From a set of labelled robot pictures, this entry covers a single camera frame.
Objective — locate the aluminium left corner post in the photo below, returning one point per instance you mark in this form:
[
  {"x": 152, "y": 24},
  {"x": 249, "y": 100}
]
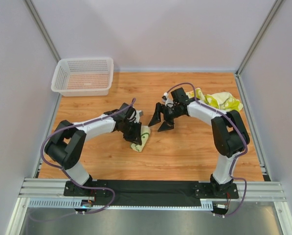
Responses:
[{"x": 42, "y": 29}]

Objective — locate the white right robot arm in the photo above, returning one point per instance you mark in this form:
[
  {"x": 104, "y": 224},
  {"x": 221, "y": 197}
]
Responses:
[{"x": 229, "y": 134}]

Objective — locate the green and cream patterned towel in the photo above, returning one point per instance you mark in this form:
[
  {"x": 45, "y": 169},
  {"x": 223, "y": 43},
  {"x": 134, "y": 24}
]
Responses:
[{"x": 145, "y": 134}]

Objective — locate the yellow and cream towel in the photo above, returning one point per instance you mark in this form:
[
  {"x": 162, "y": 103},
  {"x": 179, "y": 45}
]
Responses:
[{"x": 222, "y": 101}]

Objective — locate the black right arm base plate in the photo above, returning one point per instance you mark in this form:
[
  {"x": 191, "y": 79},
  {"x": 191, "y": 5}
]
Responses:
[{"x": 209, "y": 191}]

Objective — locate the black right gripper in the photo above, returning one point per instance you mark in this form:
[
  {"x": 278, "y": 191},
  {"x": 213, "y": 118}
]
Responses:
[{"x": 167, "y": 113}]

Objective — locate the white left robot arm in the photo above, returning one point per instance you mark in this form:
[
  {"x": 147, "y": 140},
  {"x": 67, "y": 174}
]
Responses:
[{"x": 65, "y": 145}]

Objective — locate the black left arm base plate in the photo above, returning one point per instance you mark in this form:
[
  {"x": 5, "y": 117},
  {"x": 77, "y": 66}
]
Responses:
[{"x": 73, "y": 190}]

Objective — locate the aluminium front frame rail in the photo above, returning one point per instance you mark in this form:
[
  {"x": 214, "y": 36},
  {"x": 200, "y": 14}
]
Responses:
[{"x": 251, "y": 191}]

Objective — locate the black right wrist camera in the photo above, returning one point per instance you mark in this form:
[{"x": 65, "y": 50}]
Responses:
[{"x": 179, "y": 96}]

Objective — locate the aluminium corner post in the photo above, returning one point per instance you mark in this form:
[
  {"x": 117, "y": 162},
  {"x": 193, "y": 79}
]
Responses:
[
  {"x": 42, "y": 29},
  {"x": 260, "y": 34}
]

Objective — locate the white perforated plastic basket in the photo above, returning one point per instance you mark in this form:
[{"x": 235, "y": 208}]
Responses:
[{"x": 83, "y": 76}]

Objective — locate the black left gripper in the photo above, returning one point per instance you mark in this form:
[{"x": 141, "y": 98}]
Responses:
[{"x": 135, "y": 132}]

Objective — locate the aluminium right corner post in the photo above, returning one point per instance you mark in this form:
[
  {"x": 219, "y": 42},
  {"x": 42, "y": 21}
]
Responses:
[{"x": 260, "y": 34}]

